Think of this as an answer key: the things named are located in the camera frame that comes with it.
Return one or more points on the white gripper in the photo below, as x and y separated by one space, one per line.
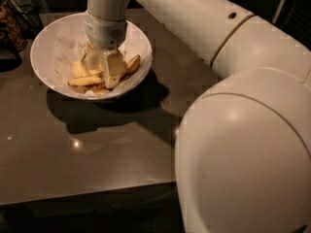
104 33

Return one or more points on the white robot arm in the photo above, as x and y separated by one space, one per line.
243 149

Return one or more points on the yellow banana bunch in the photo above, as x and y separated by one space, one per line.
80 70

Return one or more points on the white bowl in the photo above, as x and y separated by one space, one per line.
48 62

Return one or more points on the white paper bowl liner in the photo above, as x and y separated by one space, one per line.
64 39

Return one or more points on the dark round object at left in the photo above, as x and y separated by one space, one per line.
9 57

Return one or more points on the patterned container at left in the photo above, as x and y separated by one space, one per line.
9 23

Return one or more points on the black wire rack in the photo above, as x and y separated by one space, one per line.
27 17

